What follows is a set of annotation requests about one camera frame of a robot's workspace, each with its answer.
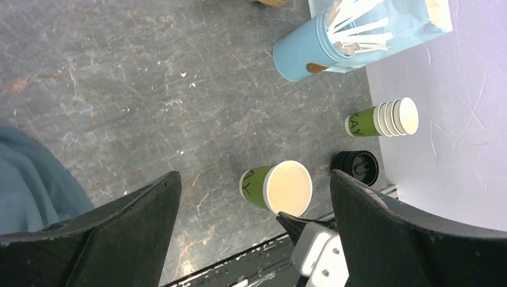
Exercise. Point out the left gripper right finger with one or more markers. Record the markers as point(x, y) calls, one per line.
point(387, 242)

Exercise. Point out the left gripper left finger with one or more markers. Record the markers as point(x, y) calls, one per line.
point(121, 243)

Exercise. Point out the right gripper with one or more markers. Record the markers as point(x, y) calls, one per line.
point(318, 255)

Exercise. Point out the green paper coffee cup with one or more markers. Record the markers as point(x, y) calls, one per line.
point(283, 187)

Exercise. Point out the stack of black lids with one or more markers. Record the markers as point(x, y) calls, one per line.
point(361, 165)

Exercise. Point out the blue cloth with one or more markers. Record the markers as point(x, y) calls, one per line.
point(36, 189)

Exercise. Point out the stack of green paper cups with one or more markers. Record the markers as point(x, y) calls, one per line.
point(395, 118)

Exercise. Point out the blue straw holder cup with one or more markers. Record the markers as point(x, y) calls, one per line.
point(307, 50)

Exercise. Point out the light blue paper bag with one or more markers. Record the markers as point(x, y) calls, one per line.
point(411, 22)

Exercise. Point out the white wrapped straws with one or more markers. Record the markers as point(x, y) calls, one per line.
point(353, 28)

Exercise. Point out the brown cardboard cup carrier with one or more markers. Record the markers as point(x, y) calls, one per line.
point(272, 3)

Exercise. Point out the aluminium frame rail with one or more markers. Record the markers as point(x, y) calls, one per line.
point(390, 191)

